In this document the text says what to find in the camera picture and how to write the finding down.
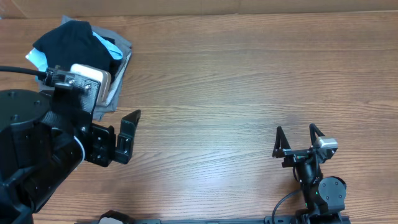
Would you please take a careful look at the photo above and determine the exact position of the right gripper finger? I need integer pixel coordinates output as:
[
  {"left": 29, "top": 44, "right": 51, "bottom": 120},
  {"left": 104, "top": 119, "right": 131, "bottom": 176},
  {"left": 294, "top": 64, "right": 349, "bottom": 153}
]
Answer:
[
  {"left": 272, "top": 126, "right": 291, "bottom": 157},
  {"left": 309, "top": 123, "right": 325, "bottom": 146}
]

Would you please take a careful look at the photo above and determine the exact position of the black Nike t-shirt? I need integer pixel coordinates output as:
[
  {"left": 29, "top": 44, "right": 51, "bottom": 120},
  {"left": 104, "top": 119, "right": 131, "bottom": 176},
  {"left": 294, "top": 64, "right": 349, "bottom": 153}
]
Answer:
[{"left": 32, "top": 21, "right": 123, "bottom": 80}]

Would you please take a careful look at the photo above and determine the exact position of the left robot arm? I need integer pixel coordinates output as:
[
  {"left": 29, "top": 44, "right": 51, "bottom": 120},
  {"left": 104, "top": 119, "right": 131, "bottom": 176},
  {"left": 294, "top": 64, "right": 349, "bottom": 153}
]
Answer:
[{"left": 1, "top": 68, "right": 141, "bottom": 223}]

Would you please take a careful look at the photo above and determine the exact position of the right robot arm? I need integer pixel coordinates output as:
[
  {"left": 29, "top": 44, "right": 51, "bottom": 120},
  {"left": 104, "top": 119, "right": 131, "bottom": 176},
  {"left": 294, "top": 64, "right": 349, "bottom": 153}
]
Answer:
[{"left": 271, "top": 123, "right": 350, "bottom": 223}]

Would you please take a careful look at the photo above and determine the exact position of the light blue folded shirt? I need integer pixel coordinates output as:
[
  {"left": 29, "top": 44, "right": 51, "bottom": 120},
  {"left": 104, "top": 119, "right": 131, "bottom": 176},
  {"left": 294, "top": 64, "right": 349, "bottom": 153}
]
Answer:
[{"left": 25, "top": 30, "right": 124, "bottom": 82}]

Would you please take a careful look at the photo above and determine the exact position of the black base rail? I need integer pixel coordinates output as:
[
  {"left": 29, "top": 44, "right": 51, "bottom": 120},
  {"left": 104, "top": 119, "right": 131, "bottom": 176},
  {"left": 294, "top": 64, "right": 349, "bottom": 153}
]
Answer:
[{"left": 76, "top": 210, "right": 300, "bottom": 224}]

